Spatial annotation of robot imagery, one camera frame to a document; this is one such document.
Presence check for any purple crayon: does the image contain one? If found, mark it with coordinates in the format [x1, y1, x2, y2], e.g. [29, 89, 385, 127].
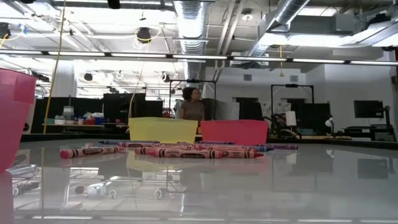
[257, 143, 299, 151]
[198, 140, 236, 146]

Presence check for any person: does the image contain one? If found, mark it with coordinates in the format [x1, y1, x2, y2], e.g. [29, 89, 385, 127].
[178, 86, 206, 122]

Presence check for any small pink plastic bin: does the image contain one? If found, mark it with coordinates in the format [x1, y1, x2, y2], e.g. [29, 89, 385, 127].
[200, 119, 270, 146]

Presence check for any yellow plastic bin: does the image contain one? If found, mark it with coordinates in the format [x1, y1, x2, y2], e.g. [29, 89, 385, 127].
[127, 116, 199, 144]

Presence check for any long white light strip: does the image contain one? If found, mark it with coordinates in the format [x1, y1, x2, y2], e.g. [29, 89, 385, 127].
[0, 49, 398, 67]

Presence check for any black screen panel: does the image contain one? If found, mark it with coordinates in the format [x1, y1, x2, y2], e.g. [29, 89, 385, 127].
[297, 103, 331, 131]
[103, 92, 147, 124]

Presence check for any white paper towel roll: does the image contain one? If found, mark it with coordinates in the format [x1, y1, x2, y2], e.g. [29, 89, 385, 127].
[285, 110, 297, 127]

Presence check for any wide black partition panel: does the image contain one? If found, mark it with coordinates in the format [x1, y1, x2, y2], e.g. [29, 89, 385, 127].
[32, 97, 104, 126]

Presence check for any wooden workbench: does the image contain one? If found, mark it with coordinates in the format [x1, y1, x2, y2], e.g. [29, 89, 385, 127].
[42, 123, 106, 129]

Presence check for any white plastic container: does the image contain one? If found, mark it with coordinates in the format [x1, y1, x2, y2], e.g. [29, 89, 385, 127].
[62, 105, 75, 121]

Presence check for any white desk lamp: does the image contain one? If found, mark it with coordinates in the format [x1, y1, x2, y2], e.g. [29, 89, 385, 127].
[324, 117, 336, 138]

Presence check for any black desk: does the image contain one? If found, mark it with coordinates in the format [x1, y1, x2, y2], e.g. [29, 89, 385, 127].
[341, 123, 397, 142]

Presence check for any black computer monitor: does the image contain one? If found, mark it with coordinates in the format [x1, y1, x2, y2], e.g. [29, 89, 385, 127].
[353, 100, 385, 119]

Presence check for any large pink plastic tray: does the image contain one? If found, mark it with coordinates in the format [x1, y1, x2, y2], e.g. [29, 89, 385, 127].
[0, 68, 37, 174]

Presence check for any black ceiling device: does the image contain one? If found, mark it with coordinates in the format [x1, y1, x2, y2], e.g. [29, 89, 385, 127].
[0, 21, 12, 40]

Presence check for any ribbed silver ventilation duct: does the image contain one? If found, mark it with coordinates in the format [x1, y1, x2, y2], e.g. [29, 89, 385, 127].
[173, 0, 210, 100]

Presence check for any black ceiling dome camera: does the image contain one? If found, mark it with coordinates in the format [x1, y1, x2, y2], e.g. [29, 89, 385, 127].
[136, 27, 153, 44]

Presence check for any smooth silver ventilation duct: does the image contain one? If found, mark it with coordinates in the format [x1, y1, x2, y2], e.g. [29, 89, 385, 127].
[247, 0, 312, 58]

